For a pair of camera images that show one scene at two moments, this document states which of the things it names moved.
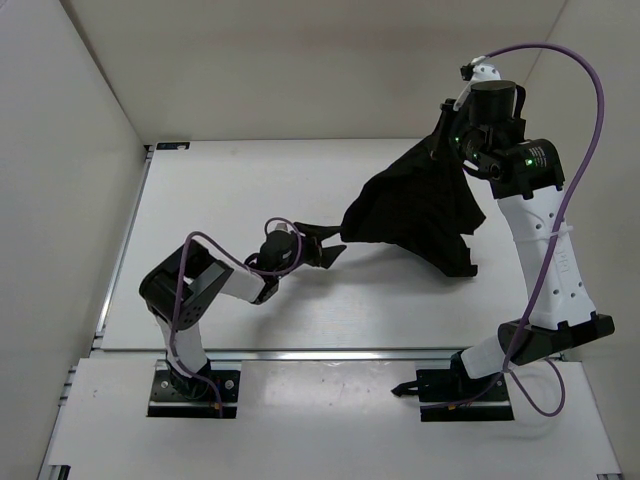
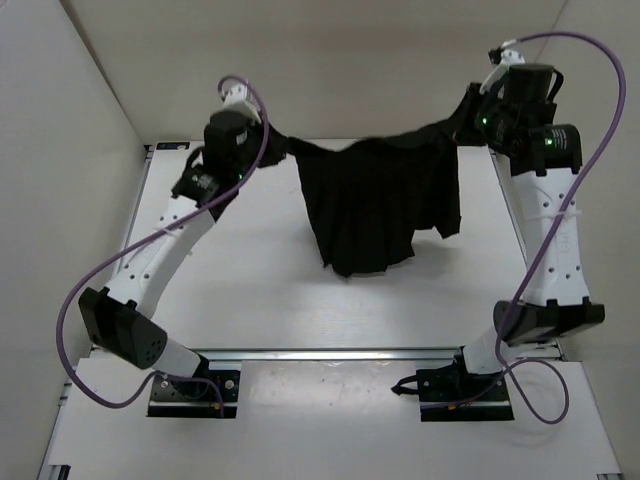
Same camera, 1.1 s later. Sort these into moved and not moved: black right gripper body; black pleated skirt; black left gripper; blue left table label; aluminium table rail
Moved: black right gripper body; black left gripper; black pleated skirt
Not moved: aluminium table rail; blue left table label
